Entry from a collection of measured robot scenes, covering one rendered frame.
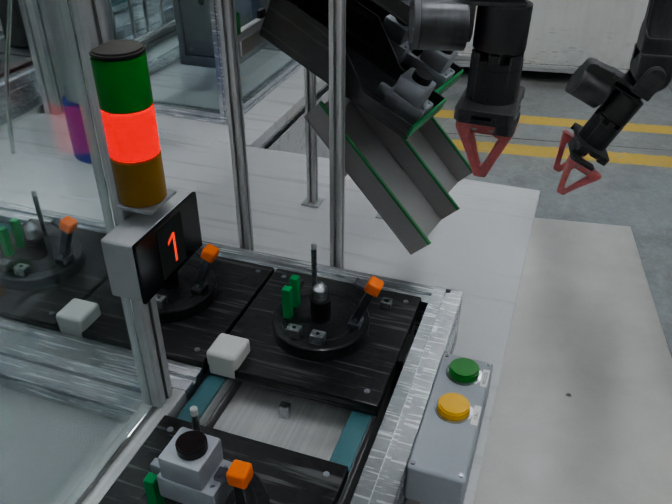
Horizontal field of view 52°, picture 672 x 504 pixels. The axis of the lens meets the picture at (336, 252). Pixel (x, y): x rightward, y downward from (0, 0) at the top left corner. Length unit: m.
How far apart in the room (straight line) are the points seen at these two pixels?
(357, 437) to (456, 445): 0.12
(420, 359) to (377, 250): 0.44
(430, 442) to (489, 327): 0.38
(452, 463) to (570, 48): 4.30
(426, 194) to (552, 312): 0.30
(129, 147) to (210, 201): 0.87
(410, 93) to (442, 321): 0.34
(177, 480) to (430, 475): 0.30
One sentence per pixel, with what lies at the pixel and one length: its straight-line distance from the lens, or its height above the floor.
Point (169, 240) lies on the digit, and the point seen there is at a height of 1.21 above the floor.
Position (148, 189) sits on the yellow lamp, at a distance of 0.71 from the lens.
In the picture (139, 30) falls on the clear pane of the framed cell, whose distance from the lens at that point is 2.00.
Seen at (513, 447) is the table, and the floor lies 0.86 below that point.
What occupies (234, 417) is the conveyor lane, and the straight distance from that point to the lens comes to 0.95.
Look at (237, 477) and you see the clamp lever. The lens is 0.68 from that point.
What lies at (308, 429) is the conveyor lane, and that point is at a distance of 0.93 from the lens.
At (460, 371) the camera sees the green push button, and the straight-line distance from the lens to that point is 0.94.
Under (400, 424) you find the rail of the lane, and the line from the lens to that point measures 0.89.
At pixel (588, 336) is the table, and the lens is 1.23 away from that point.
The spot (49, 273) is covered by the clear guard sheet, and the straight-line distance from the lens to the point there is 0.70.
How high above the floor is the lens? 1.60
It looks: 33 degrees down
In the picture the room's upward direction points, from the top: straight up
